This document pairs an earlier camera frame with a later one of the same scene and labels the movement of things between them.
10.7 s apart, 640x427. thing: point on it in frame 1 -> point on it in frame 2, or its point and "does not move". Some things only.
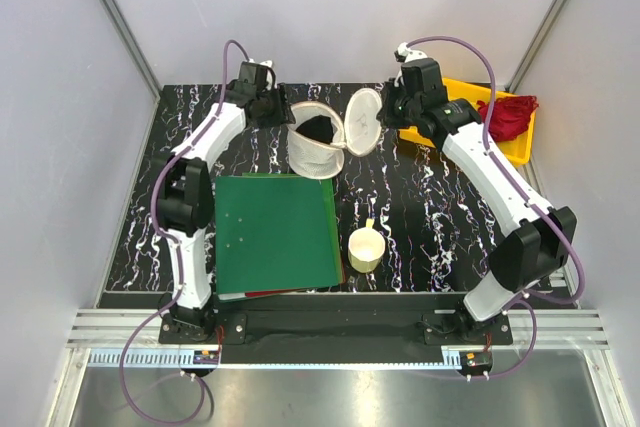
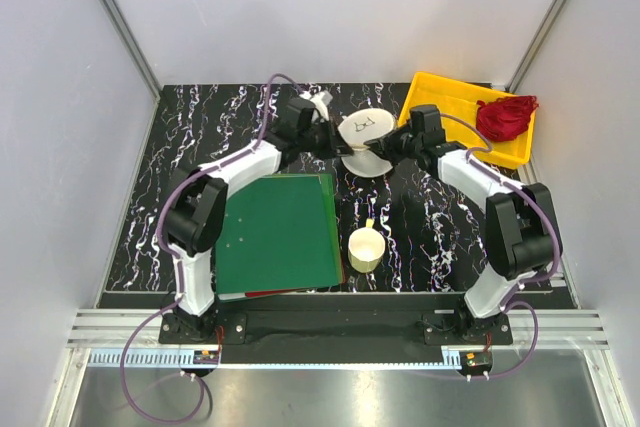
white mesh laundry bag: (356, 131) -> (358, 128)
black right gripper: (385, 116) -> (385, 146)
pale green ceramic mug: (366, 246) does not move
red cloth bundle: (511, 116) does not move
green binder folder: (276, 232) does not move
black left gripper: (282, 114) -> (335, 145)
